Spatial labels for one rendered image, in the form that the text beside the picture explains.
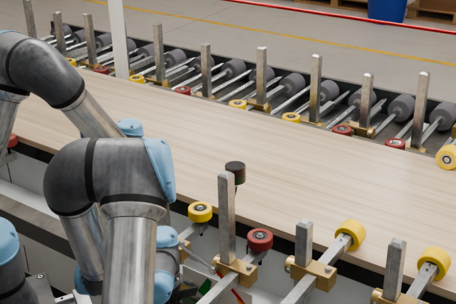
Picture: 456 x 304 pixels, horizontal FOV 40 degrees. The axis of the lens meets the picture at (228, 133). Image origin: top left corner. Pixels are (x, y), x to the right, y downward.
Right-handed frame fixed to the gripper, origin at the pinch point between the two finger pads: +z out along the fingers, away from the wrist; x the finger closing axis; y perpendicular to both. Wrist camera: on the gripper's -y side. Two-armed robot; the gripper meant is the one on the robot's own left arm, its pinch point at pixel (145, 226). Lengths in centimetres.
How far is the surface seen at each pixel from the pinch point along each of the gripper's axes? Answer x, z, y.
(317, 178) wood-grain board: -47, 4, -48
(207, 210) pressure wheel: -18.5, 3.8, -14.4
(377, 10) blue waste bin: -564, 78, -67
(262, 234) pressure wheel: -9.2, 4.1, -34.7
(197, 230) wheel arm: -15.6, 10.2, -11.7
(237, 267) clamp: 4.2, 7.4, -29.6
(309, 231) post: 12, -14, -51
